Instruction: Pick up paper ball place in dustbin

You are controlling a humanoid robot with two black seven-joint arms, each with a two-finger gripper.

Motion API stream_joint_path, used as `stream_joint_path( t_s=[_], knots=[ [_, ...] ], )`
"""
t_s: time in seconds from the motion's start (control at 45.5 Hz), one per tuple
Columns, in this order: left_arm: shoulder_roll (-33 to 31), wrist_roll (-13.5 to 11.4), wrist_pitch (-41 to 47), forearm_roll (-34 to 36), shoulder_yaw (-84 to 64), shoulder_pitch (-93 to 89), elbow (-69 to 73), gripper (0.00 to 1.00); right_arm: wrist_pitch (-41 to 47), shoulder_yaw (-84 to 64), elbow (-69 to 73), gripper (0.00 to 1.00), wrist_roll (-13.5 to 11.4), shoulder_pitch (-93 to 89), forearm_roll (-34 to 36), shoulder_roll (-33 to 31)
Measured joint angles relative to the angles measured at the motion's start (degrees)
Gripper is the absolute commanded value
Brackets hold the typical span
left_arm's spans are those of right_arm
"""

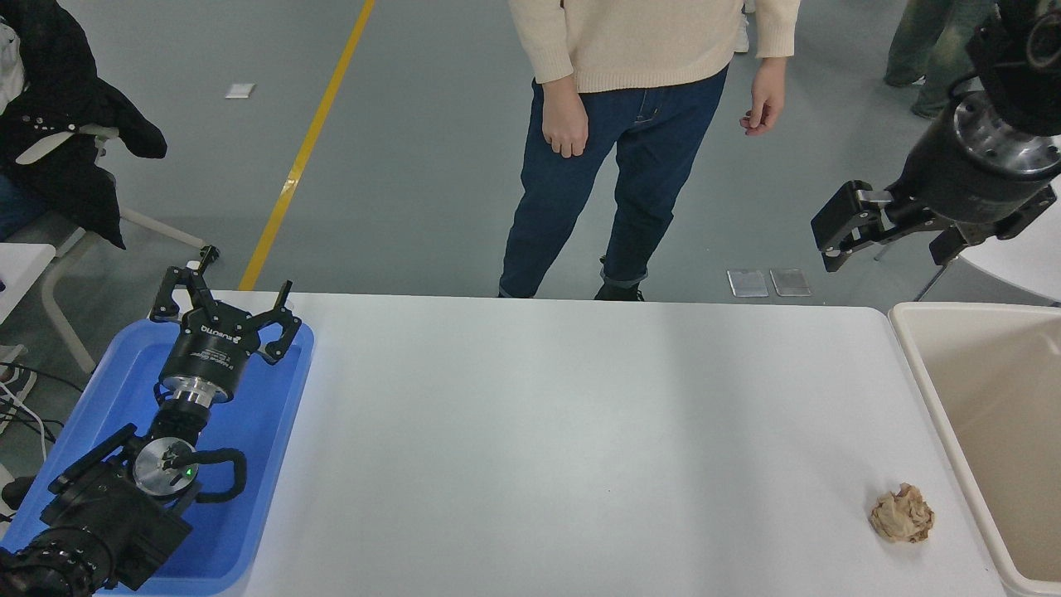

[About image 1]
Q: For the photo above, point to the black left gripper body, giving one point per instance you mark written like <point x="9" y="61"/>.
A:
<point x="207" y="348"/>

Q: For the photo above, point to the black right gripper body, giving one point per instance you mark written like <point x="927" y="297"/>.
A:
<point x="953" y="186"/>

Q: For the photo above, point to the tan paper ball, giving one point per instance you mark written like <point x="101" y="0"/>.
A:
<point x="902" y="514"/>

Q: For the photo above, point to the standing person's left hand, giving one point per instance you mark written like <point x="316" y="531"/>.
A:
<point x="767" y="95"/>

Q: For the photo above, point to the standing person's right hand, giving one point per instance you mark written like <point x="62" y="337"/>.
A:
<point x="565" y="120"/>

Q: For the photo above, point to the round white table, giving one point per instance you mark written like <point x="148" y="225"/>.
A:
<point x="1024" y="257"/>

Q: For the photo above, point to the silver floor plate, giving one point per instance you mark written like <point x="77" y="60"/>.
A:
<point x="790" y="282"/>
<point x="748" y="283"/>

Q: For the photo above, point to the blue plastic tray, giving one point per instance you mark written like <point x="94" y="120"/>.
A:
<point x="265" y="414"/>

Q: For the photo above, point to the white chair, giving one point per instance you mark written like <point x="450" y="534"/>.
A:
<point x="62" y="282"/>

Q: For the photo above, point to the large pale bin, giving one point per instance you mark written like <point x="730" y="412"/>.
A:
<point x="995" y="398"/>

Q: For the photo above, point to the white side table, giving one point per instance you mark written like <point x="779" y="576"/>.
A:
<point x="21" y="269"/>

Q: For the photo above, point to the seated person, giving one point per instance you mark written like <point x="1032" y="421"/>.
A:
<point x="58" y="99"/>

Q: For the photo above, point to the small black object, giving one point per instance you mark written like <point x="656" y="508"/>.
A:
<point x="16" y="492"/>

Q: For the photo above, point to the standing person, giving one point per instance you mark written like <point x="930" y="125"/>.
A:
<point x="630" y="41"/>

